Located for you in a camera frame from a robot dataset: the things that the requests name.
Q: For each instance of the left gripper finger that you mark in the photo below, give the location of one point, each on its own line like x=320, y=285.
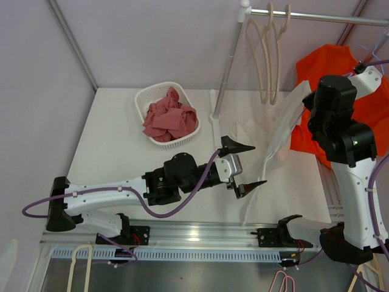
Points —
x=229, y=146
x=244, y=189

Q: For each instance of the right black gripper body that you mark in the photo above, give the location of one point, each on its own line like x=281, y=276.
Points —
x=308, y=101

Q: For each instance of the white t shirt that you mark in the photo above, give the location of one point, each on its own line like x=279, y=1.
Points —
x=270, y=135

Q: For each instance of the beige wooden hanger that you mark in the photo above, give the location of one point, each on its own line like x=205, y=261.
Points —
x=272, y=39
x=257, y=39

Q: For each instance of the pink t shirt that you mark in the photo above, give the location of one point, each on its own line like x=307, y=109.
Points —
x=168, y=119

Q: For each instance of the light blue wire hanger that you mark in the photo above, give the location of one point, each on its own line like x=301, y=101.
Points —
x=351, y=74

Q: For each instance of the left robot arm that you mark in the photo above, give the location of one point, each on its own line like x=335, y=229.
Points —
x=162, y=193

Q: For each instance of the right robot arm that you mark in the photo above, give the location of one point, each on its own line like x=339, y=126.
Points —
x=361, y=234

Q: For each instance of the orange t shirt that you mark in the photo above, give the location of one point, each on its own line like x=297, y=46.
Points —
x=338, y=126

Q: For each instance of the beige hanger lower right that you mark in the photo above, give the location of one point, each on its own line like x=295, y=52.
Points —
x=370, y=274

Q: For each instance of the white plastic basket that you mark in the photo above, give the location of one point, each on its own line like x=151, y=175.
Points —
x=155, y=93

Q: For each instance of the metal clothes rack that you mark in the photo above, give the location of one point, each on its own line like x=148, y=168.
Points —
x=245, y=10

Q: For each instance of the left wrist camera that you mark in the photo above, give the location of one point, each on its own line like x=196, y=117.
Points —
x=228, y=167

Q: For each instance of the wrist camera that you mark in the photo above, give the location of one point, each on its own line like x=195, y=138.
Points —
x=366, y=82
x=228, y=167

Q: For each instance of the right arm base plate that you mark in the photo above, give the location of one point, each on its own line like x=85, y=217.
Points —
x=278, y=238

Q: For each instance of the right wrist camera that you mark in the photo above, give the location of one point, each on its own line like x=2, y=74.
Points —
x=366, y=82

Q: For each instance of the white cable duct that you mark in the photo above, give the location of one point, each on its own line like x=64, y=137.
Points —
x=176, y=255

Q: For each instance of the aluminium rail frame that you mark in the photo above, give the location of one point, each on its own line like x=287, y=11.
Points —
x=213, y=220

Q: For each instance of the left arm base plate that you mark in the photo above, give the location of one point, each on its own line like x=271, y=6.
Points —
x=133, y=235

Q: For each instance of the pink wire hanger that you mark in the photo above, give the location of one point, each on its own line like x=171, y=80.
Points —
x=283, y=282

